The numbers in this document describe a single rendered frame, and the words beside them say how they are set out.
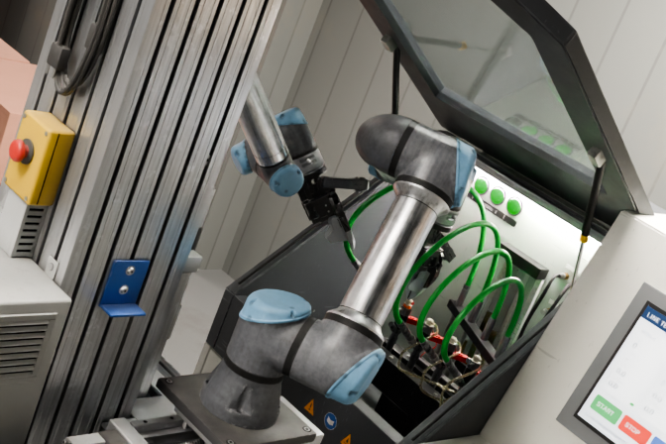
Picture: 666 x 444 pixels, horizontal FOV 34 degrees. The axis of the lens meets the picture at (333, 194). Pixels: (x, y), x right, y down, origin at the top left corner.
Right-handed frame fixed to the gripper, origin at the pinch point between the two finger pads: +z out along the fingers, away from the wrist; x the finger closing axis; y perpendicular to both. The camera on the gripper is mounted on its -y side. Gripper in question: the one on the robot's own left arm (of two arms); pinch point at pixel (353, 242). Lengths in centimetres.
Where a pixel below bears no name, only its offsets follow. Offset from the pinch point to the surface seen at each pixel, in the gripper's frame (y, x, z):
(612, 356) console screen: -36, 44, 36
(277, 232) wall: 6, -251, 36
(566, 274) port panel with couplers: -44, 6, 29
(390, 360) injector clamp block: 3.8, 4.6, 29.2
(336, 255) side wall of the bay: 2.8, -26.7, 7.2
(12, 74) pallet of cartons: 76, -185, -77
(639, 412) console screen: -34, 52, 46
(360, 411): 16.5, 27.1, 28.9
